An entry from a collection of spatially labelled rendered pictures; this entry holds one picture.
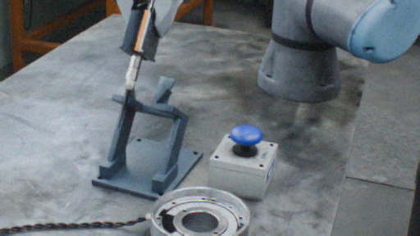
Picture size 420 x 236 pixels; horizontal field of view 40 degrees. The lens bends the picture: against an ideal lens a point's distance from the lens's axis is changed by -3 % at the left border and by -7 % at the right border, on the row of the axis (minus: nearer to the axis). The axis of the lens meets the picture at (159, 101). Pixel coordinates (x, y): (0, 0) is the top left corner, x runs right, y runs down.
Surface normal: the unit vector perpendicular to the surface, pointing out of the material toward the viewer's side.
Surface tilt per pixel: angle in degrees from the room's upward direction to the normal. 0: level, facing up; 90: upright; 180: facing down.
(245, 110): 0
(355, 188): 0
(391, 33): 97
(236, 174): 90
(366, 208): 0
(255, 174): 90
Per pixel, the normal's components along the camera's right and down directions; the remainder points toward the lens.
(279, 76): -0.69, -0.01
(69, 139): 0.02, -0.91
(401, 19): 0.43, 0.50
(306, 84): -0.11, 0.11
